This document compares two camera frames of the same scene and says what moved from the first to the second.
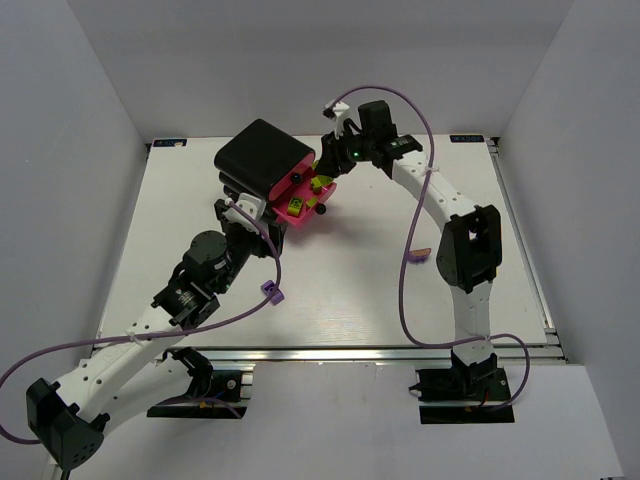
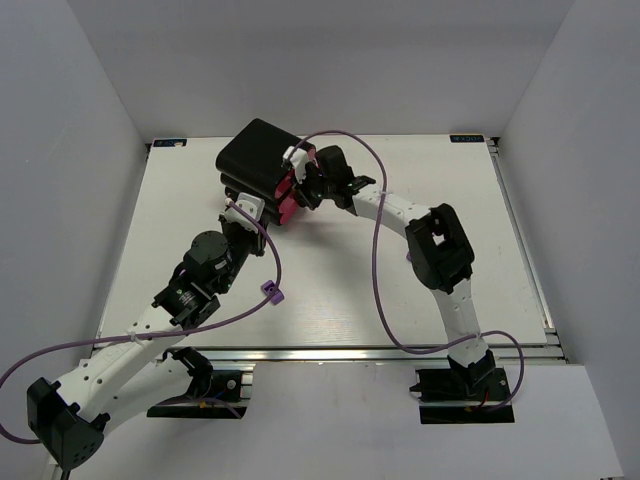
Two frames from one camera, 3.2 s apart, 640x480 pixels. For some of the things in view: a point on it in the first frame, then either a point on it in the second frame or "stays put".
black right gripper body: (329, 157) to (307, 189)
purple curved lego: (268, 287) stays put
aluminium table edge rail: (327, 354) stays put
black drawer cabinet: (257, 158) stays put
